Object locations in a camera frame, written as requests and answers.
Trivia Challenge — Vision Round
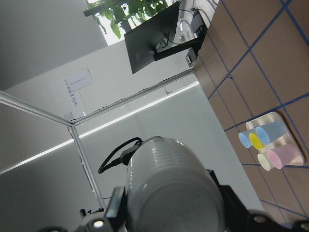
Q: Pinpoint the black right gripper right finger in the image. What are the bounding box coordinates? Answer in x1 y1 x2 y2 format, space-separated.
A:
207 169 249 218

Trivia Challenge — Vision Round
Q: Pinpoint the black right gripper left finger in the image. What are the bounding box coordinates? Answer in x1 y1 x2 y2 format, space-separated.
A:
105 186 127 226

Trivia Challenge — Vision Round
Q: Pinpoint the grey plastic cup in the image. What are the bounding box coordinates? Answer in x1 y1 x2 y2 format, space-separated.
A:
126 137 225 232

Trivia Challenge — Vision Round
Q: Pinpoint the pale green plastic cup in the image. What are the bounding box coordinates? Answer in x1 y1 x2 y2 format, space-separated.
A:
257 153 274 171

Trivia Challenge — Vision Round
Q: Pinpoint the yellow plastic cup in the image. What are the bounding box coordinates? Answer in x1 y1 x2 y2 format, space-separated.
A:
249 133 264 150

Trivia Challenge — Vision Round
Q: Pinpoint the blue cup at tray end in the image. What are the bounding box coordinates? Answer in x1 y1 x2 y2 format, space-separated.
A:
239 128 255 148

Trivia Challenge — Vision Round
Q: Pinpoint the pink plastic cup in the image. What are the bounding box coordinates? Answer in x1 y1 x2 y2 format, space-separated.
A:
267 144 299 169

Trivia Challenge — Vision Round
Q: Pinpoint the blue cup near tray corner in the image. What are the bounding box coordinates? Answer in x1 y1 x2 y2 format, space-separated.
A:
255 121 287 145

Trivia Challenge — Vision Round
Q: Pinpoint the cream plastic tray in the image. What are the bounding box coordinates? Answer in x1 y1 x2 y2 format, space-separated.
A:
245 112 305 166

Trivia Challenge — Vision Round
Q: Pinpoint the black computer monitor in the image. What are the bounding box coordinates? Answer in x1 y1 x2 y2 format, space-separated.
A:
124 1 181 74

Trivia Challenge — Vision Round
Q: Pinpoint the green potted plant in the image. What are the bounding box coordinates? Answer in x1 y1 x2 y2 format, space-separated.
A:
84 0 168 41

